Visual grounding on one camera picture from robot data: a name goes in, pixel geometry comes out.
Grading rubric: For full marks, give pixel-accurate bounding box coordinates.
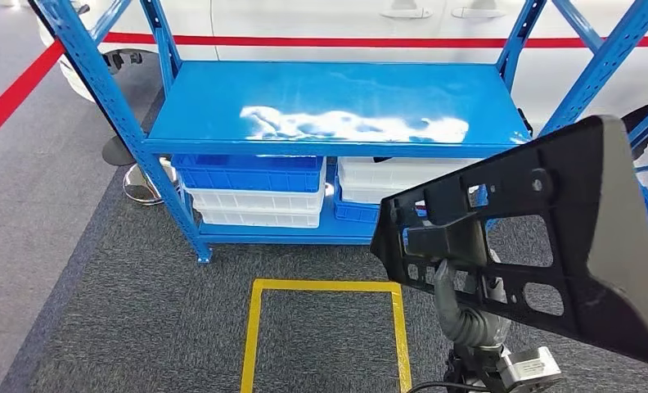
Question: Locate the white car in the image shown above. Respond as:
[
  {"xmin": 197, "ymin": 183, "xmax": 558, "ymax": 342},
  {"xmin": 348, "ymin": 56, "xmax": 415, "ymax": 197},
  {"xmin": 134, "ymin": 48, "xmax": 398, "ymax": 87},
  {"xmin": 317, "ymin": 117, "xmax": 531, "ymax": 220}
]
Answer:
[{"xmin": 36, "ymin": 0, "xmax": 648, "ymax": 161}]

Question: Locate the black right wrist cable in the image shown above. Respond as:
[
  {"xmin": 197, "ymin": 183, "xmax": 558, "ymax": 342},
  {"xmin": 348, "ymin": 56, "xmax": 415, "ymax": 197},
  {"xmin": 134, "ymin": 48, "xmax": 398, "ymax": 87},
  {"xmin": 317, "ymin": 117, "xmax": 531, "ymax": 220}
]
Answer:
[{"xmin": 407, "ymin": 381, "xmax": 493, "ymax": 393}]

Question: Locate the black stanchion with dark base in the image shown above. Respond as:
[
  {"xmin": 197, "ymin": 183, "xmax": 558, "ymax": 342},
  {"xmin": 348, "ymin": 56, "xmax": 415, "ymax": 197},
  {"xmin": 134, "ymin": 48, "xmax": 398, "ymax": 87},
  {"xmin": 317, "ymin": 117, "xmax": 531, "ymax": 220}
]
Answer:
[{"xmin": 28, "ymin": 0, "xmax": 141, "ymax": 166}]

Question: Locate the black plastic bracket part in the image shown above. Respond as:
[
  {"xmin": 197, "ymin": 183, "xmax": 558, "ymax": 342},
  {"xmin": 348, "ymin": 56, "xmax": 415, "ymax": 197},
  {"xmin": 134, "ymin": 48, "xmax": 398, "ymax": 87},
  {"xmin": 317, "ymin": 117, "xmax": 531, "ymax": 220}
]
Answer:
[{"xmin": 370, "ymin": 115, "xmax": 648, "ymax": 368}]

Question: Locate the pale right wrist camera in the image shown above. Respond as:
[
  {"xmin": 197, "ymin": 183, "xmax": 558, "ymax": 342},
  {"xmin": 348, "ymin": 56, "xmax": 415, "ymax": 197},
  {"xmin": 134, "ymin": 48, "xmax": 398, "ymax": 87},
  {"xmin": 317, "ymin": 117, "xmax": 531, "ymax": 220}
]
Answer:
[{"xmin": 496, "ymin": 346, "xmax": 564, "ymax": 393}]

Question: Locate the yellow floor tape square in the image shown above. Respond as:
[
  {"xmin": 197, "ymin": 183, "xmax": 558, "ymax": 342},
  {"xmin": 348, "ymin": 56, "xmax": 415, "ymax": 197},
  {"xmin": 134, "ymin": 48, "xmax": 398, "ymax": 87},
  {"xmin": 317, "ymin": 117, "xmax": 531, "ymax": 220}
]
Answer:
[{"xmin": 241, "ymin": 279, "xmax": 412, "ymax": 393}]

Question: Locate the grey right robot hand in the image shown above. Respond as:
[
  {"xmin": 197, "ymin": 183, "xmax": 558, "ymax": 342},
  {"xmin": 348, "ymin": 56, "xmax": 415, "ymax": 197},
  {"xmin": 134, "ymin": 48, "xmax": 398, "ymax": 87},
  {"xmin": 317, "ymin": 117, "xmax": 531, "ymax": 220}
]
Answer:
[{"xmin": 434, "ymin": 259, "xmax": 512, "ymax": 348}]

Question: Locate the red barrier belt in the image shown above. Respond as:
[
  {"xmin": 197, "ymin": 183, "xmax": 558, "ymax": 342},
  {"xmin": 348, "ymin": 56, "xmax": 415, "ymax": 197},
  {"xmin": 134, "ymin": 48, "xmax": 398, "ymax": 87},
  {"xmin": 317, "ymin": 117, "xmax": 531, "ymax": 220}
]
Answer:
[
  {"xmin": 104, "ymin": 32, "xmax": 648, "ymax": 49},
  {"xmin": 0, "ymin": 40, "xmax": 66, "ymax": 153}
]

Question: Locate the blue plastic bin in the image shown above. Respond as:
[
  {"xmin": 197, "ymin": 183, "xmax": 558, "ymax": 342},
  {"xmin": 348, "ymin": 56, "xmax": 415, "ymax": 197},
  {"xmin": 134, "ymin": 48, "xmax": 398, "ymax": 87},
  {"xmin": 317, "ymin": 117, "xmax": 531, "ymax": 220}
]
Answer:
[
  {"xmin": 331, "ymin": 181, "xmax": 382, "ymax": 224},
  {"xmin": 171, "ymin": 154, "xmax": 325, "ymax": 194}
]

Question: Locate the stanchion with chrome base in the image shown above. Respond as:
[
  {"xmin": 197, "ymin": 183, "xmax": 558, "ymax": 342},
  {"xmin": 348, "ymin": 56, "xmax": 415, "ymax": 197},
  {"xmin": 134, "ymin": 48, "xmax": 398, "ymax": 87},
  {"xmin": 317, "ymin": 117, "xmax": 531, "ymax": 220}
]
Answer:
[{"xmin": 122, "ymin": 160, "xmax": 180, "ymax": 207}]

